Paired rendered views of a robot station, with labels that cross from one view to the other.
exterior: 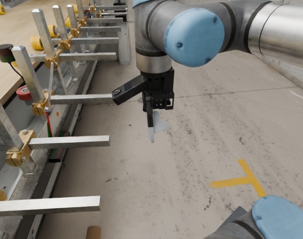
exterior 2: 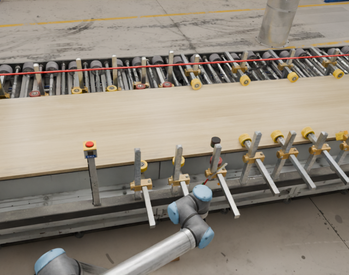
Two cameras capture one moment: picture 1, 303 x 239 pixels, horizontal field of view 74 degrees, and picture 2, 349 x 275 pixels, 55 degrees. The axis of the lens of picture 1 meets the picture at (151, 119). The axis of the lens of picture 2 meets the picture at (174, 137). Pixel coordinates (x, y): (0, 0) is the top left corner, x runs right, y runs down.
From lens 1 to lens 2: 1.46 m
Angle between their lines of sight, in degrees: 56
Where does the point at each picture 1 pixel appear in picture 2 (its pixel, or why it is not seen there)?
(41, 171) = (175, 196)
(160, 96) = not seen: hidden behind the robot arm
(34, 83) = (213, 162)
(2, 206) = (145, 189)
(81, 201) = (151, 217)
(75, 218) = not seen: hidden behind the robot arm
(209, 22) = (172, 212)
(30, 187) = (165, 196)
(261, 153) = not seen: outside the picture
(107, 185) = (218, 255)
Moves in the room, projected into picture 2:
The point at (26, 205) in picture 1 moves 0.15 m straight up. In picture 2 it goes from (146, 197) to (147, 181)
